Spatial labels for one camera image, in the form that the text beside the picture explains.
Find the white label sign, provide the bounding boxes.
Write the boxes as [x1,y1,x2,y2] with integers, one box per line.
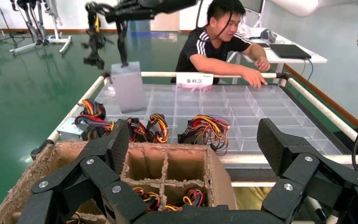
[176,72,214,91]

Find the white metal floor stand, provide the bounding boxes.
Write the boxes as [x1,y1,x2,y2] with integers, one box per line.
[9,0,74,57]

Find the coloured wire bundle lower middle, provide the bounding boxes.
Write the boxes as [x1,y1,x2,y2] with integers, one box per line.
[132,187,162,213]

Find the man's left forearm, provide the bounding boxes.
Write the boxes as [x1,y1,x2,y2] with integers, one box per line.
[248,42,269,61]

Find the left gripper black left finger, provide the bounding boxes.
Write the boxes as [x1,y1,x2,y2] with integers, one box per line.
[17,119,149,224]

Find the grey desk gadget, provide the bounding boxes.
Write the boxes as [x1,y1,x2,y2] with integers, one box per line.
[260,28,278,44]

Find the clear plastic grid tray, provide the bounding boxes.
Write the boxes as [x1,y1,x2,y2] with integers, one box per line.
[95,84,344,156]

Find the white office desk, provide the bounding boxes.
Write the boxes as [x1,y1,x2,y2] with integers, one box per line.
[227,27,329,84]

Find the cardboard divider box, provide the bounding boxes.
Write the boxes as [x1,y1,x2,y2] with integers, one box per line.
[0,141,238,224]

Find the wires inside cardboard box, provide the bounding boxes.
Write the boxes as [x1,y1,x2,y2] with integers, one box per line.
[165,188,205,212]

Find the clear plastic bag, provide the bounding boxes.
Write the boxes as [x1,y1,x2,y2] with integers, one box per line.
[103,83,117,99]

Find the man's right hand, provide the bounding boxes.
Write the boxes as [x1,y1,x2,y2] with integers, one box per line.
[241,68,269,88]

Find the man's right forearm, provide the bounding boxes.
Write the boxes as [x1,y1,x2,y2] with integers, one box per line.
[190,53,249,79]

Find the hanging black arm cable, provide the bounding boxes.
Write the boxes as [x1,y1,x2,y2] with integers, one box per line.
[195,0,240,39]

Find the black closed laptop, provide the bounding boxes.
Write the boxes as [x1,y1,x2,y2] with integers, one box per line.
[269,43,312,60]

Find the man's left hand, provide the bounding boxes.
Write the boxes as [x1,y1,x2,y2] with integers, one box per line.
[254,56,271,73]

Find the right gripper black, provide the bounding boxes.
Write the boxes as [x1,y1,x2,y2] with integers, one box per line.
[104,0,168,68]

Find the man in striped black shirt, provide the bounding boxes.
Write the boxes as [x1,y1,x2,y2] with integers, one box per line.
[170,0,254,84]

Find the yellow cloth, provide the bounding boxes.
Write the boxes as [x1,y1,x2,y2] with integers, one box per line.
[233,187,271,211]

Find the white tube rack cart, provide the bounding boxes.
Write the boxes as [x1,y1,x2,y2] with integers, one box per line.
[30,71,358,224]

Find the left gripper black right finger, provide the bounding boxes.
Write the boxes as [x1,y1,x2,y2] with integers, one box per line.
[257,118,358,224]

